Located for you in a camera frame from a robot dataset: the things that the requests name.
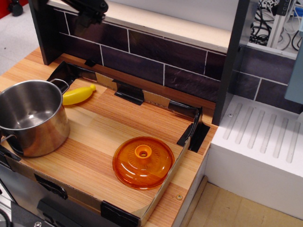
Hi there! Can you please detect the stainless steel pot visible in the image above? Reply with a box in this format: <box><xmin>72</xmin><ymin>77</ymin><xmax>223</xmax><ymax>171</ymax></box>
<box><xmin>0</xmin><ymin>79</ymin><xmax>70</xmax><ymax>157</ymax></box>

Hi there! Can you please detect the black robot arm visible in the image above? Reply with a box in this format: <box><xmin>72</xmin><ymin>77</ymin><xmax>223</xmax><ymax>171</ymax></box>
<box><xmin>63</xmin><ymin>0</ymin><xmax>109</xmax><ymax>28</ymax></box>

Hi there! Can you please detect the orange transparent pot lid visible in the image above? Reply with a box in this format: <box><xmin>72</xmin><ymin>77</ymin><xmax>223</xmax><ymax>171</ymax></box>
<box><xmin>112</xmin><ymin>137</ymin><xmax>175</xmax><ymax>190</ymax></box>

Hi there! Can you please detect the cardboard fence with black tape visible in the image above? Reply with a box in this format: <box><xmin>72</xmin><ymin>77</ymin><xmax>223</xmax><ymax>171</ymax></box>
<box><xmin>0</xmin><ymin>60</ymin><xmax>214</xmax><ymax>227</ymax></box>

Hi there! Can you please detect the yellow plastic squeeze bottle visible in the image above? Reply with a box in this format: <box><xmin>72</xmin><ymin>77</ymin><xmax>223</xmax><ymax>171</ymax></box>
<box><xmin>62</xmin><ymin>84</ymin><xmax>96</xmax><ymax>105</ymax></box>

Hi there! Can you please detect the white dish drainer block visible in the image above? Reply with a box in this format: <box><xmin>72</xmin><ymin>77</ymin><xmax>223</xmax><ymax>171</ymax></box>
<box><xmin>205</xmin><ymin>96</ymin><xmax>303</xmax><ymax>219</ymax></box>

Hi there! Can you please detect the grey-blue box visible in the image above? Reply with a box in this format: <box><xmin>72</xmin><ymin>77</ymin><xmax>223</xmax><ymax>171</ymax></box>
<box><xmin>285</xmin><ymin>43</ymin><xmax>303</xmax><ymax>104</ymax></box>

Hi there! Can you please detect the black caster wheel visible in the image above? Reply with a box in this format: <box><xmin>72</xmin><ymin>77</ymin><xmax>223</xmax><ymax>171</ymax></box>
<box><xmin>8</xmin><ymin>0</ymin><xmax>23</xmax><ymax>17</ymax></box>

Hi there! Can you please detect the black cable bundle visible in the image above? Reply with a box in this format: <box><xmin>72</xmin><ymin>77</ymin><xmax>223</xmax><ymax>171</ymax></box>
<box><xmin>250</xmin><ymin>0</ymin><xmax>303</xmax><ymax>51</ymax></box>

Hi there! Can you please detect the dark grey shelf frame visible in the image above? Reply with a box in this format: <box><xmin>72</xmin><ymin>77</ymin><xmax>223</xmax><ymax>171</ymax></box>
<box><xmin>29</xmin><ymin>0</ymin><xmax>256</xmax><ymax>125</ymax></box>

